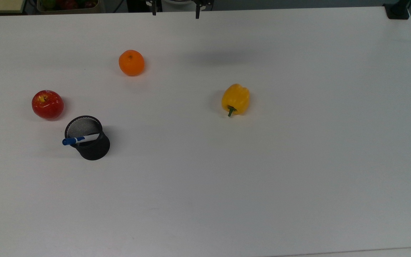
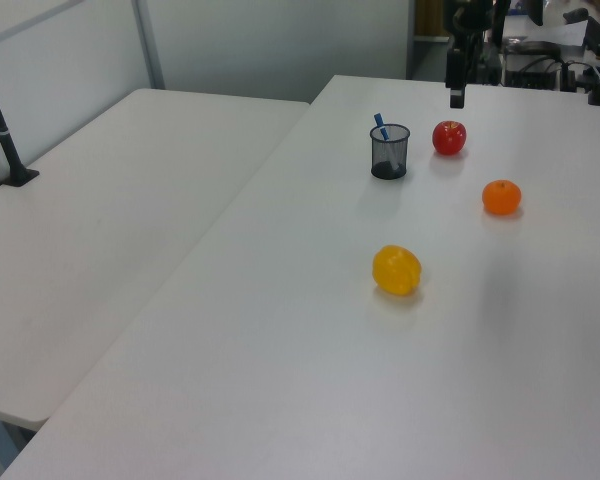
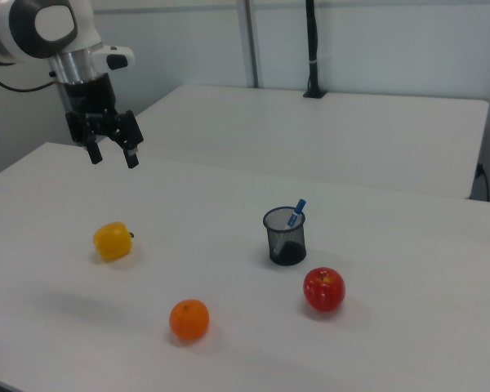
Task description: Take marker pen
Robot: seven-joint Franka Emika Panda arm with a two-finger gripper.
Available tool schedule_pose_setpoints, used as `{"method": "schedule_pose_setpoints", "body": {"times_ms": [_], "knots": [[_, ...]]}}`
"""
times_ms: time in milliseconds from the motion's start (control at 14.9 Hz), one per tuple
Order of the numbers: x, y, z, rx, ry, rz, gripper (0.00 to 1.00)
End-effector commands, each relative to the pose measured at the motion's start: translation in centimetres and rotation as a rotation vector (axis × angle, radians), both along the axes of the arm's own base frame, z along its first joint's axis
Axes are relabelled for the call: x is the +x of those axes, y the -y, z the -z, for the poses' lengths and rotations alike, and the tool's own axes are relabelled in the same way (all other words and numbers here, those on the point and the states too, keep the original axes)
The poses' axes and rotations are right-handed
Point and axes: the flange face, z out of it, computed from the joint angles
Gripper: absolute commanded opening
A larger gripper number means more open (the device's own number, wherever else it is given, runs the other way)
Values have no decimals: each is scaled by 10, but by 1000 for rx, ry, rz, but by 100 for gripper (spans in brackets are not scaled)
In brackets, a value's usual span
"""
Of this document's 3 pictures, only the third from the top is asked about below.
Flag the black camera stand pole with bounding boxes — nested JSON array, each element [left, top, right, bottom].
[[302, 0, 328, 100]]

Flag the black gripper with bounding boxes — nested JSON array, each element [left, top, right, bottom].
[[60, 73, 145, 170]]

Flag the orange fruit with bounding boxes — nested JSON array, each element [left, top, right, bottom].
[[169, 298, 211, 341]]

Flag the white table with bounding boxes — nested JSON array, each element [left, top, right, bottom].
[[132, 84, 490, 202]]

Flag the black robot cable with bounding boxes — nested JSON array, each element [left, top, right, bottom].
[[0, 63, 58, 93]]

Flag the blue white marker pen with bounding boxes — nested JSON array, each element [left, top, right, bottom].
[[271, 198, 308, 256]]

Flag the grey partition post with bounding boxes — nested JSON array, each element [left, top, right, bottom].
[[236, 0, 265, 89]]

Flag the yellow bell pepper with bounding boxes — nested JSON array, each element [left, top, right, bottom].
[[92, 220, 136, 261]]

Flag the red apple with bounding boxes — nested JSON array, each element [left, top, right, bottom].
[[302, 267, 347, 313]]

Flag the black mesh pen cup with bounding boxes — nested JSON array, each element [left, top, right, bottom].
[[262, 207, 308, 267]]

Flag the thin black wall cable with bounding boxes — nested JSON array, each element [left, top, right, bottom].
[[475, 162, 490, 203]]

